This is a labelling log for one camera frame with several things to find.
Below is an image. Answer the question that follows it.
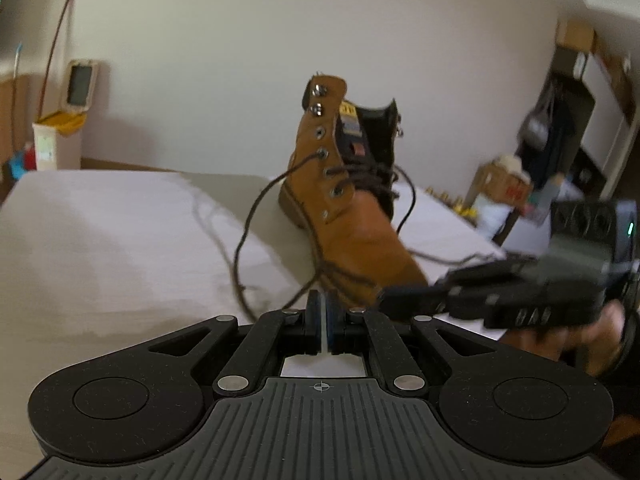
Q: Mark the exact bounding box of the yellow trash bag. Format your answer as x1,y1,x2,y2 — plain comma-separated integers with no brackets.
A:
37,110,88,136

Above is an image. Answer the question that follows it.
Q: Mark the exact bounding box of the tan leather boot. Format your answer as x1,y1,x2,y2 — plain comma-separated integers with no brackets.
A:
277,74,431,311

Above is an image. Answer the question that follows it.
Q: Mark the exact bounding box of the person's right hand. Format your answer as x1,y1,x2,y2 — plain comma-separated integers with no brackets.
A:
500,305,628,378

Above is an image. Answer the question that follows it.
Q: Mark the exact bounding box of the white plastic bucket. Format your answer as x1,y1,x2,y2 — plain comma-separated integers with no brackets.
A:
472,195,506,231

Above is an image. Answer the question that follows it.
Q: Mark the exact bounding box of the red printed cardboard box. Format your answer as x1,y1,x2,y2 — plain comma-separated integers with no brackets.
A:
475,155,533,211

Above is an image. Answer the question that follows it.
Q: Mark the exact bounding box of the grey hanging bag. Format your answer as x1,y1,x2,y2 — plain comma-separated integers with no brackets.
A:
517,95,556,153

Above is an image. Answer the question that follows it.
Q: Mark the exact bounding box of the dark hanging garment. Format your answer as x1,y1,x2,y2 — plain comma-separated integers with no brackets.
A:
542,100,576,181

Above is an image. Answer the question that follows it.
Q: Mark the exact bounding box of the dark brown shoelace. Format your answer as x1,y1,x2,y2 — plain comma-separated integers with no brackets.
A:
232,152,506,323

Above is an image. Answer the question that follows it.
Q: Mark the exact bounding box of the small cardboard box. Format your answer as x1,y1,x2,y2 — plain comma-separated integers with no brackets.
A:
556,19,597,52

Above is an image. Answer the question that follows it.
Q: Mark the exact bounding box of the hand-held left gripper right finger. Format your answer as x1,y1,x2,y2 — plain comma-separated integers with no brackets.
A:
326,290,496,403

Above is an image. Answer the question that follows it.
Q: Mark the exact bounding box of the cluster of oil bottles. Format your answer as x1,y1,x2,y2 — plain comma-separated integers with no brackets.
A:
427,187,478,218

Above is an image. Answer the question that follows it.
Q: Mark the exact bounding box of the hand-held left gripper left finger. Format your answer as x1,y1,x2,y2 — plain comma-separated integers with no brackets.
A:
147,290,325,401

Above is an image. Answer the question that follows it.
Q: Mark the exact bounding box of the wooden broom stick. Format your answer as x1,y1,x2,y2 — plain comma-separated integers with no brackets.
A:
42,0,78,118

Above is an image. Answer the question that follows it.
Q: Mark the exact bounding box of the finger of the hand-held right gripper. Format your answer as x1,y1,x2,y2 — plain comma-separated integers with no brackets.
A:
435,255,540,290
377,280,497,323

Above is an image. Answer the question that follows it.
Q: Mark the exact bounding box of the white trash bin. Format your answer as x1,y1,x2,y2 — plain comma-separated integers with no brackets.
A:
31,59,97,171

